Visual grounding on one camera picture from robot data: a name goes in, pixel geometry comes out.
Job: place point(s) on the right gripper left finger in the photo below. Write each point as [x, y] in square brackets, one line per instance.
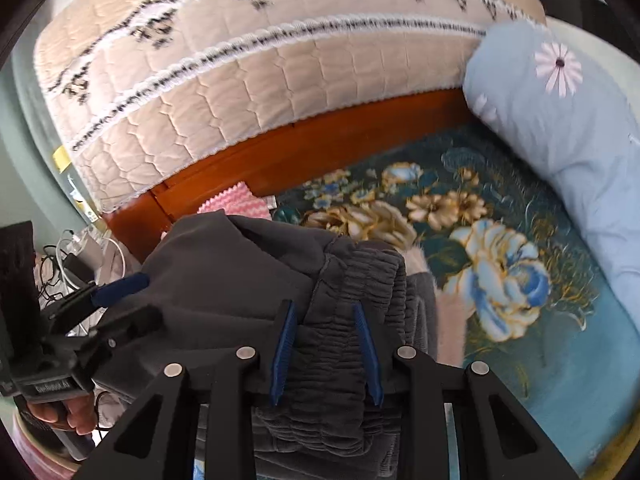
[156, 437]

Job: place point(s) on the dark grey sweatpants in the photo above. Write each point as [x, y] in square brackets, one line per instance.
[220, 281]

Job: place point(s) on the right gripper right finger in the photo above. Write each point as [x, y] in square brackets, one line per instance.
[453, 419]

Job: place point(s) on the white black sliding wardrobe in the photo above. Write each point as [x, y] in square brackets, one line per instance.
[595, 17]

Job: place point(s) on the person's left hand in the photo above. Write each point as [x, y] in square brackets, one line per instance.
[78, 415]

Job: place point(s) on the wooden bed frame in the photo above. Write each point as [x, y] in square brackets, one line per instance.
[286, 157]

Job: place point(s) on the folded pink fluffy garment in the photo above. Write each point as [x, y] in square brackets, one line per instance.
[450, 315]

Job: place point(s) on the light blue floral duvet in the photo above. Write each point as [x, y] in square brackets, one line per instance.
[563, 113]

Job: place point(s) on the beige quilted headboard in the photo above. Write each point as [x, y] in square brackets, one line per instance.
[139, 90]

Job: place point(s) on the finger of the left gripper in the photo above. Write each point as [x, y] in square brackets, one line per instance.
[65, 314]
[118, 332]

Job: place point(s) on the teal floral bed blanket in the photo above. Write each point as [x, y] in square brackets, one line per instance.
[538, 309]

